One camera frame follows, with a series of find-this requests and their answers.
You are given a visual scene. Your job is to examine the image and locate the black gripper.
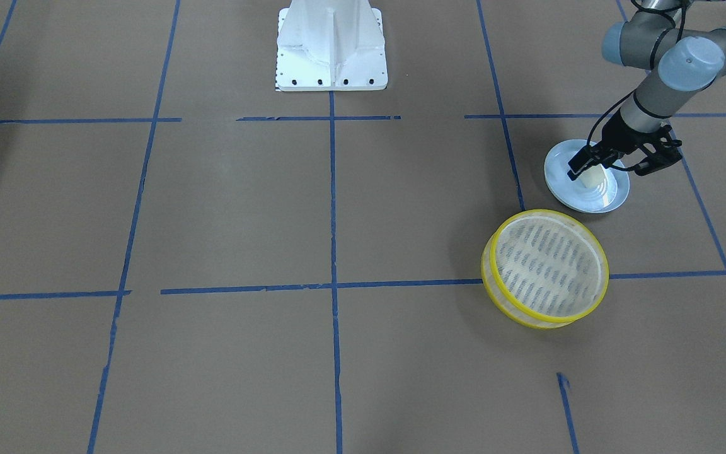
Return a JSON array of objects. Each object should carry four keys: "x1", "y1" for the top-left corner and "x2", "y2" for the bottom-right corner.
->
[{"x1": 567, "y1": 108, "x2": 660, "y2": 181}]

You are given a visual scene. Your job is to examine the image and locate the white steamed bun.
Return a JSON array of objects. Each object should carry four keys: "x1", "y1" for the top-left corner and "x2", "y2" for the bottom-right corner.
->
[{"x1": 577, "y1": 166, "x2": 609, "y2": 190}]

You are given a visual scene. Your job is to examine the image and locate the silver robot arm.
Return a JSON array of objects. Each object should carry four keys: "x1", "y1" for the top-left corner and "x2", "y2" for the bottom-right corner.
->
[{"x1": 567, "y1": 1, "x2": 726, "y2": 181}]

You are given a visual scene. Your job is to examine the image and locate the yellow round steamer basket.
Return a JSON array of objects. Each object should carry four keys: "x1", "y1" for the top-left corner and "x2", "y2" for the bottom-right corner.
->
[{"x1": 480, "y1": 209, "x2": 609, "y2": 330}]

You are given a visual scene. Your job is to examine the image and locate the light blue plate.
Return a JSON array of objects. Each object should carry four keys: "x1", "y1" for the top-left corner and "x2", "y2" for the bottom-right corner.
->
[{"x1": 544, "y1": 140, "x2": 630, "y2": 214}]

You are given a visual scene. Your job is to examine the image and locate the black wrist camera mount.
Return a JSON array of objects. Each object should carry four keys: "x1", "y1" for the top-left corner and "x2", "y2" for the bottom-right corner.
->
[{"x1": 625, "y1": 124, "x2": 684, "y2": 176}]

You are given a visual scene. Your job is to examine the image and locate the white pedestal column base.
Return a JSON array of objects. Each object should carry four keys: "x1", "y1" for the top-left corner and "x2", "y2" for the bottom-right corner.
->
[{"x1": 275, "y1": 1, "x2": 389, "y2": 92}]

